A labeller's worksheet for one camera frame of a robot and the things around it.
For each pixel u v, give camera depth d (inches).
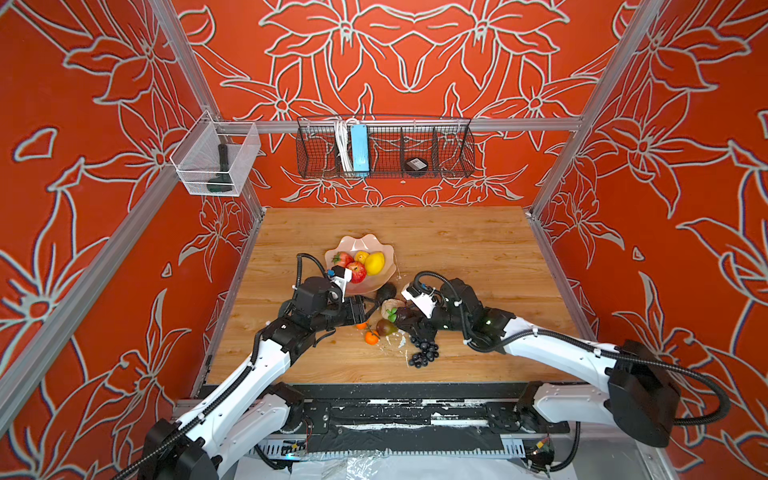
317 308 23.3
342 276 27.9
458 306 23.2
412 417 29.2
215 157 34.6
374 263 38.3
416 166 37.5
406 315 29.1
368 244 41.3
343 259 38.4
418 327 26.6
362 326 33.7
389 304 34.4
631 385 15.8
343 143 35.1
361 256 39.1
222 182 31.1
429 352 31.8
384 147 38.4
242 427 20.6
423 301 26.7
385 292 36.1
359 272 37.3
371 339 33.0
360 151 35.3
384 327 33.1
